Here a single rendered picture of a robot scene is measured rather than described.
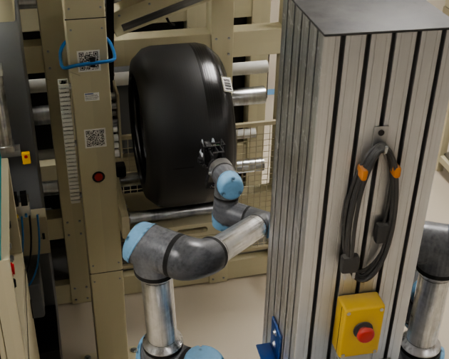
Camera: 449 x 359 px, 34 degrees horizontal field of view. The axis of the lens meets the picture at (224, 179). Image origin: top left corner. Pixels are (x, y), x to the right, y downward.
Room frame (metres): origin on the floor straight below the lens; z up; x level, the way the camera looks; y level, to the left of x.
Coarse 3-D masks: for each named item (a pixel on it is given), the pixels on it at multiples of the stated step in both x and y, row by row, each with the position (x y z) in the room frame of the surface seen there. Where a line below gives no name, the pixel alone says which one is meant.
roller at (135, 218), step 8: (160, 208) 2.28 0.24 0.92; (168, 208) 2.28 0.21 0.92; (176, 208) 2.28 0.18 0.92; (184, 208) 2.29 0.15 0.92; (192, 208) 2.29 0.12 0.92; (200, 208) 2.30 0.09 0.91; (208, 208) 2.30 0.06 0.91; (136, 216) 2.24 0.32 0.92; (144, 216) 2.24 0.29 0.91; (152, 216) 2.25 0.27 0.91; (160, 216) 2.25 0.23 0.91; (168, 216) 2.26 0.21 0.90; (176, 216) 2.27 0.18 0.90; (184, 216) 2.28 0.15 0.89
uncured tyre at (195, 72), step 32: (160, 64) 2.33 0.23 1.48; (192, 64) 2.35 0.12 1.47; (128, 96) 2.59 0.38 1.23; (160, 96) 2.22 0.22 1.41; (192, 96) 2.24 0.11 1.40; (224, 96) 2.27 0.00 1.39; (160, 128) 2.16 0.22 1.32; (192, 128) 2.17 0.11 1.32; (224, 128) 2.20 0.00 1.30; (160, 160) 2.13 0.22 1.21; (192, 160) 2.15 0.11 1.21; (160, 192) 2.16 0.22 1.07; (192, 192) 2.18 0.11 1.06
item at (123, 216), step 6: (120, 186) 2.39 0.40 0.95; (120, 192) 2.34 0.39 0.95; (120, 198) 2.30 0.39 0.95; (120, 204) 2.26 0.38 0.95; (126, 204) 2.28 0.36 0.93; (120, 210) 2.22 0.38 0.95; (126, 210) 2.22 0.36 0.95; (120, 216) 2.19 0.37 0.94; (126, 216) 2.19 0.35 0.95; (120, 222) 2.21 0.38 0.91; (126, 222) 2.18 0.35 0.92; (120, 228) 2.22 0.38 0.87; (126, 228) 2.18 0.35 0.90; (126, 234) 2.18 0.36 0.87
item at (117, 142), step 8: (112, 80) 2.82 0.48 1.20; (112, 88) 2.82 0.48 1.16; (112, 96) 2.69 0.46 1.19; (112, 104) 2.69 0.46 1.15; (72, 112) 2.63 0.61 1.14; (112, 112) 2.69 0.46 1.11; (120, 128) 2.68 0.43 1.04; (120, 136) 2.68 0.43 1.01; (120, 144) 2.68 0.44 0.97; (120, 152) 2.68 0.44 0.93
